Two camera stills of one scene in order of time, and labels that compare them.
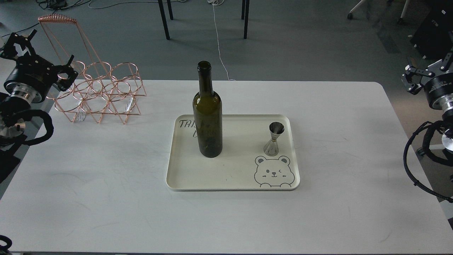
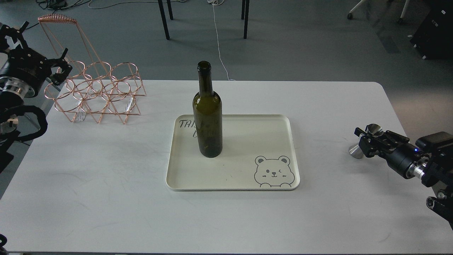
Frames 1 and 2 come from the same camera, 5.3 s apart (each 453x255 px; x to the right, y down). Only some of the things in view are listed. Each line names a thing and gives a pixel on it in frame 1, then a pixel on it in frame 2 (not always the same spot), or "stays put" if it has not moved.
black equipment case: (433, 37) stays put
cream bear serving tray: (258, 153) stays put
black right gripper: (438, 86) → (400, 159)
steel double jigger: (276, 129) → (355, 150)
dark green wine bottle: (207, 111) stays put
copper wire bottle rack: (97, 88) stays put
